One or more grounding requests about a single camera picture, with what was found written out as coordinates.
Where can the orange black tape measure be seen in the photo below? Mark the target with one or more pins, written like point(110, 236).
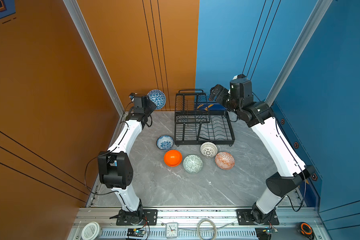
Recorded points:
point(306, 230)

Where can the green patterned bowl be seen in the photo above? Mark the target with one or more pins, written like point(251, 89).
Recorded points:
point(193, 164)

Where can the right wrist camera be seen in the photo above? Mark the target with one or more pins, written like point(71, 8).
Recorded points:
point(241, 76)

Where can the orange plastic bowl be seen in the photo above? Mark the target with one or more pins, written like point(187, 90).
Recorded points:
point(173, 158)

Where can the left green circuit board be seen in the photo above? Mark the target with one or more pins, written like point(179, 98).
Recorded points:
point(136, 234)

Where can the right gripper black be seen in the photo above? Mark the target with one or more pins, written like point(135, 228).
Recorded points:
point(224, 91)

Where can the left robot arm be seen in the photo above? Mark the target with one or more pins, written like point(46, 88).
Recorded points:
point(115, 168)

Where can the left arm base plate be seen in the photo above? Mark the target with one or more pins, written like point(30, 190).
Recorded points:
point(150, 216)

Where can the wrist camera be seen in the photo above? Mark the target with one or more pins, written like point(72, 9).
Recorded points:
point(241, 76)
point(132, 96)

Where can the white lattice bowl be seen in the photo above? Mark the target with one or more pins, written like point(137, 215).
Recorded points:
point(209, 150)

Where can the white round lid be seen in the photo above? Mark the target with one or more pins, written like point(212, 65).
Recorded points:
point(91, 231)

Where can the red patterned bowl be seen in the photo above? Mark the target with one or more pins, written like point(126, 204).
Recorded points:
point(224, 160)

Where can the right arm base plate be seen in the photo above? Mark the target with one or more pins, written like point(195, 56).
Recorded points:
point(248, 217)

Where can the blue geometric pattern bowl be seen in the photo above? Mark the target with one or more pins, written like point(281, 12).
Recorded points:
point(158, 98)

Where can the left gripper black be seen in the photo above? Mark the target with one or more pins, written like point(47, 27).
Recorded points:
point(151, 106)

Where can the black wire dish rack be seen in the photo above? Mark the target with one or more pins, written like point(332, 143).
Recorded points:
point(198, 121)

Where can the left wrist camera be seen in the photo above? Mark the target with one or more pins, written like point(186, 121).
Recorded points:
point(132, 96)

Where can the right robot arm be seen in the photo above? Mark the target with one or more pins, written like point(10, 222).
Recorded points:
point(291, 170)

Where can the small white clock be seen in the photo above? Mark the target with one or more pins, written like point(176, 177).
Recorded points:
point(172, 230)

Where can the right circuit board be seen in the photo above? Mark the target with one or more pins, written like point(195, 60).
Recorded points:
point(270, 230)

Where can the blue floral white bowl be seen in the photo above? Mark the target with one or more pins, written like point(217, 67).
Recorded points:
point(165, 142)

